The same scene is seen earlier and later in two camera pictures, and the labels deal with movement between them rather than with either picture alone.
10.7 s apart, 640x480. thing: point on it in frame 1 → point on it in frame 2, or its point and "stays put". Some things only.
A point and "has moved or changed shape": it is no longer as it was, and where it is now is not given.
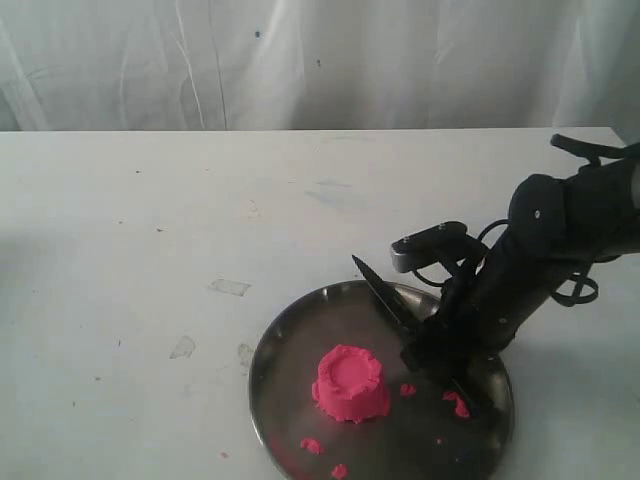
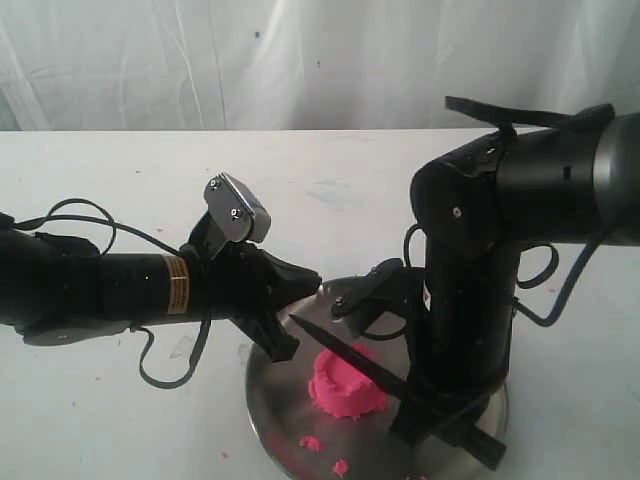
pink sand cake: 348,385 stays put
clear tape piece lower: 184,348 stays put
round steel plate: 430,431 stays put
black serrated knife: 409,318 has moved or changed shape
